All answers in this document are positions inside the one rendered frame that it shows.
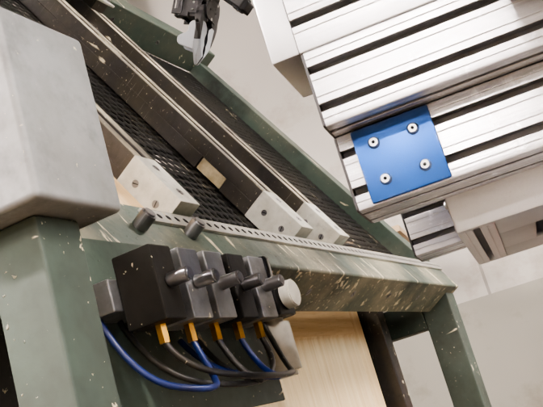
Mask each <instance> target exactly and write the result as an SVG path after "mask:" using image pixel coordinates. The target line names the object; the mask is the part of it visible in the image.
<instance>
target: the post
mask: <svg viewBox="0 0 543 407"><path fill-rule="evenodd" d="M0 316H1V320H2V327H3V332H4V335H5V339H6V347H7V351H8V355H9V360H10V363H11V370H12V375H13V379H14V383H15V390H16V394H17V398H18V403H19V407H121V405H120V398H119V395H118V392H117V387H116V382H115V378H114V374H113V370H112V365H111V360H110V357H109V354H108V350H107V343H106V340H105V337H104V332H103V327H102V323H101V319H100V315H99V310H98V305H97V302H96V299H95V292H94V288H93V285H92V282H91V275H90V272H89V268H88V264H87V260H86V255H85V250H84V247H83V244H82V237H81V234H80V230H79V227H78V222H77V221H75V220H64V219H58V218H52V217H47V216H36V215H34V216H31V217H28V218H27V219H25V220H22V221H20V222H18V223H16V224H13V225H12V226H9V227H7V228H5V229H3V230H0Z"/></svg>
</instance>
